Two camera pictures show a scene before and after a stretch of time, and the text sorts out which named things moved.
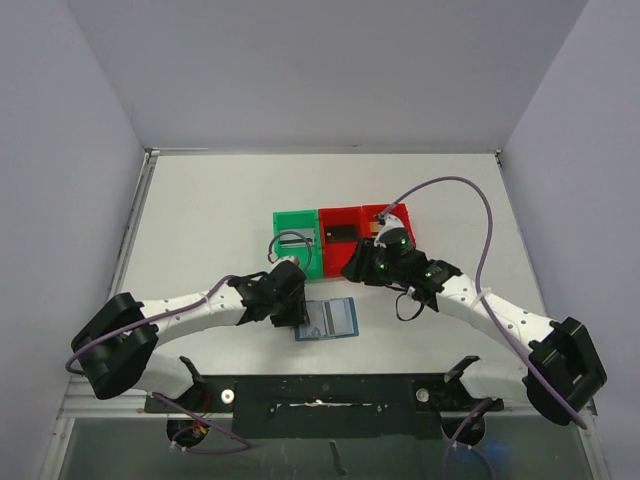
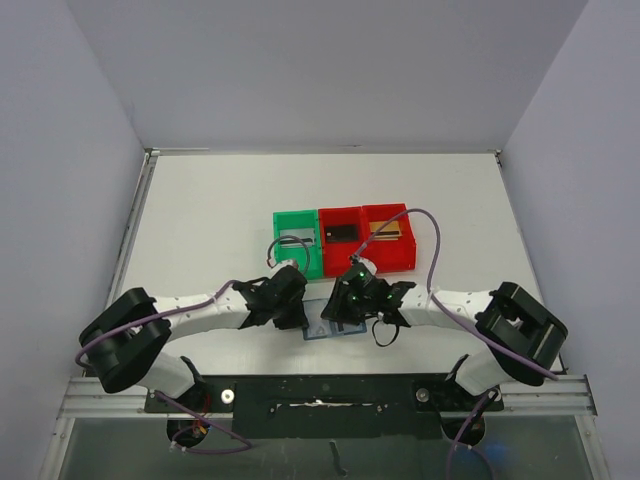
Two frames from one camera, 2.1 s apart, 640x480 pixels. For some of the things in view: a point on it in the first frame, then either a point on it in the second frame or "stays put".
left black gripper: x=291 y=310 stays put
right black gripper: x=356 y=263 → x=338 y=306
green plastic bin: x=298 y=233 stays put
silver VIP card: x=292 y=240 stays put
